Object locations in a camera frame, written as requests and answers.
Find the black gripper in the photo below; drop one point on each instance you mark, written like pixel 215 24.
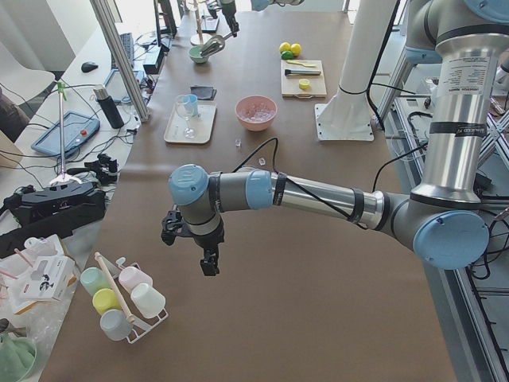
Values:
pixel 208 240
pixel 228 12

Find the stainless steel ice scoop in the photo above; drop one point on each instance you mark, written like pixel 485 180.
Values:
pixel 214 45

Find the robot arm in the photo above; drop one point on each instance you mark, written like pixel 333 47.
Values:
pixel 259 5
pixel 250 200

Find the white cup in rack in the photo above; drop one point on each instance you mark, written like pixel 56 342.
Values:
pixel 148 300

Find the pink cup in rack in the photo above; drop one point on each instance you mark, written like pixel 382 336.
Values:
pixel 131 276

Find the blue cup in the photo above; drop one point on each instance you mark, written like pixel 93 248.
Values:
pixel 191 105

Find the clear plastic ice cubes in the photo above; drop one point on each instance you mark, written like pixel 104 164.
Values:
pixel 257 113

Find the white cup rack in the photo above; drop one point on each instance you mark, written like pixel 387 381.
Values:
pixel 141 326

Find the grey-blue cup in rack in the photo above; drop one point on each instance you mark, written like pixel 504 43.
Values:
pixel 115 325

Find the yellow cup in rack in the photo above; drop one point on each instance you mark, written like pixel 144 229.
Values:
pixel 105 299

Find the green cup in rack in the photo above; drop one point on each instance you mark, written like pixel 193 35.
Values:
pixel 93 279

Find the wooden stand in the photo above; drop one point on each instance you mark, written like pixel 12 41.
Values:
pixel 200 37

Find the green bowl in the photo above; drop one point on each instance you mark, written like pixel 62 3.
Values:
pixel 196 56

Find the yellow lemon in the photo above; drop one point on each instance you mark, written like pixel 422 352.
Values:
pixel 287 55
pixel 285 47

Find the yellow plastic knife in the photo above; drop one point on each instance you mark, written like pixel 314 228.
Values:
pixel 301 63

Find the steel muddler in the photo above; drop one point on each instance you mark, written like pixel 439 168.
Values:
pixel 300 72

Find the grey folded cloth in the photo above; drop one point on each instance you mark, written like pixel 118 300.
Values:
pixel 203 92

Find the wooden cutting board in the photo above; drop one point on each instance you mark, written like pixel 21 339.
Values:
pixel 290 84

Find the black box on desk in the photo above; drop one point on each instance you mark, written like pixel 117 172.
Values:
pixel 153 60

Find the pink bowl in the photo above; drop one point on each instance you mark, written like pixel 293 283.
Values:
pixel 255 99

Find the half lemon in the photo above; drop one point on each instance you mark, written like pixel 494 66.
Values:
pixel 304 83

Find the clear wine glass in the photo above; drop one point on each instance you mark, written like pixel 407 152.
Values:
pixel 180 110

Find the black keyboard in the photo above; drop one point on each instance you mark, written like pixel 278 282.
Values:
pixel 128 46

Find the cream serving tray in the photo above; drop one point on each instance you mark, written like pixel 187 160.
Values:
pixel 201 124

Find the black water bottle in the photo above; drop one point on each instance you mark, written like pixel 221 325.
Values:
pixel 108 106

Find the black computer mouse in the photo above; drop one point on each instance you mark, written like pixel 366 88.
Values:
pixel 88 66

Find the white product box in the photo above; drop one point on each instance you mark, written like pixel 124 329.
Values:
pixel 48 278

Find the blue teach pendant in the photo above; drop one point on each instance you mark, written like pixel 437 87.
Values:
pixel 78 129

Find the wooden rack handle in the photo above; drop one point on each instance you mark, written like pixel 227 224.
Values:
pixel 125 308

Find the aluminium frame post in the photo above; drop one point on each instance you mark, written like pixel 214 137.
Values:
pixel 106 22

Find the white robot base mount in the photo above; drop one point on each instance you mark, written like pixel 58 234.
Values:
pixel 347 115

